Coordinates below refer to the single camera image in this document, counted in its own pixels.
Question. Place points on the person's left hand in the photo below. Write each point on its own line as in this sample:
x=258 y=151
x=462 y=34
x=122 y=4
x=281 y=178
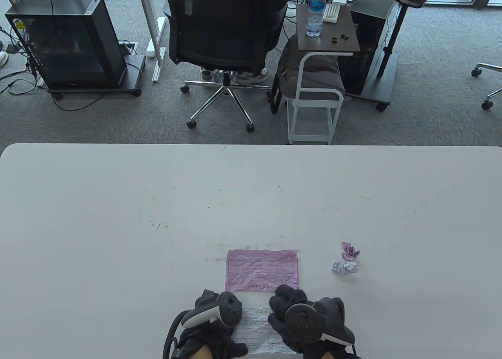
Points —
x=223 y=339

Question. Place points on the person's right hand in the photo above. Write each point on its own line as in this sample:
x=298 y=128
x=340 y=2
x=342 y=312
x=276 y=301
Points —
x=282 y=304

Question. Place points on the black and white controller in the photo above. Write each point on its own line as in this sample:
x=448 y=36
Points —
x=304 y=321
x=229 y=310

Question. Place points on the white paper invoice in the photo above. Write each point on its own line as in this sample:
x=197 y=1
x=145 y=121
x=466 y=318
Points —
x=344 y=268
x=255 y=331

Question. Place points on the person's left forearm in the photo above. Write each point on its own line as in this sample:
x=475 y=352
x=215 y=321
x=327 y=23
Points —
x=204 y=353

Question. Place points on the grey bag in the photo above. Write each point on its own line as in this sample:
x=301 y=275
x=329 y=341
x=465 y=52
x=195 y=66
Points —
x=317 y=80

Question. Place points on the black computer tower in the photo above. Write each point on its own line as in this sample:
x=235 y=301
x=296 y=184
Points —
x=368 y=69

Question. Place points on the black wheeled platform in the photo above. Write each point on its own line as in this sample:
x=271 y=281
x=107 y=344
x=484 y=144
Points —
x=133 y=73

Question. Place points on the black mesh office chair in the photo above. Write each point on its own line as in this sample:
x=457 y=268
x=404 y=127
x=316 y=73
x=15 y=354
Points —
x=223 y=26
x=488 y=100

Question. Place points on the black standing desk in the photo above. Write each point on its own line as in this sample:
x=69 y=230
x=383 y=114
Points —
x=392 y=41

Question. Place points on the clear plastic water bottle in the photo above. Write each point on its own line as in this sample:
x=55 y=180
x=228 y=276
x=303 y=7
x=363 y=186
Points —
x=315 y=12

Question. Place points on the white ribbed box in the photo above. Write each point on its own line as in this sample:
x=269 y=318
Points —
x=332 y=13

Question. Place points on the floor socket box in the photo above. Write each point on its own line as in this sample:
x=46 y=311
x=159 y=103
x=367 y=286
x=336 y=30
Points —
x=127 y=48

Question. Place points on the white desk leg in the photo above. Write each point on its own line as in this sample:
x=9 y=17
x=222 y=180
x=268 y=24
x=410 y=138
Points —
x=151 y=22

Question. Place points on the black computer case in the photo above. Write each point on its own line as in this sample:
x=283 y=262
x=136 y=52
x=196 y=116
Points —
x=70 y=41

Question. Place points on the brown side table white frame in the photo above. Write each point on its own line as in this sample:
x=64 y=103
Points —
x=329 y=47

